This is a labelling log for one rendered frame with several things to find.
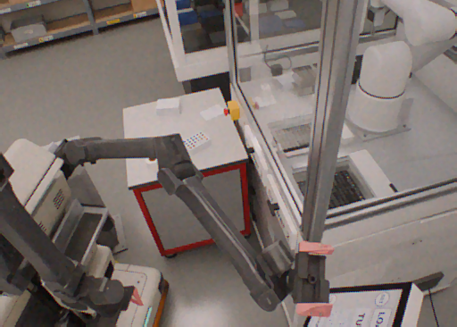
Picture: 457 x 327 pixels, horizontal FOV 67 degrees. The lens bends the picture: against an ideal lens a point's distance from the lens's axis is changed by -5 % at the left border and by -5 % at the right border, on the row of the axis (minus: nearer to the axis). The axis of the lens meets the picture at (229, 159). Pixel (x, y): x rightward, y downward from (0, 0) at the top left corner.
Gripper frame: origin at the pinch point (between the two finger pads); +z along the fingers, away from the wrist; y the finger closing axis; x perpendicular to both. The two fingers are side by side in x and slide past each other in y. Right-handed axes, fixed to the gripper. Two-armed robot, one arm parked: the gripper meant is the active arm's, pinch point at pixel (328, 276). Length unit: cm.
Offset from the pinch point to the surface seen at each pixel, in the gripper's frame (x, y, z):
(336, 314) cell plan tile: 16.0, -5.9, -28.8
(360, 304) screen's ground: 19.4, -3.2, -23.1
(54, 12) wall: -232, 327, -332
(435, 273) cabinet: 98, 17, -91
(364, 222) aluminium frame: 29, 22, -37
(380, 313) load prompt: 20.5, -5.0, -15.8
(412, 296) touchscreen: 25.9, -1.0, -11.3
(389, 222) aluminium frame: 40, 24, -40
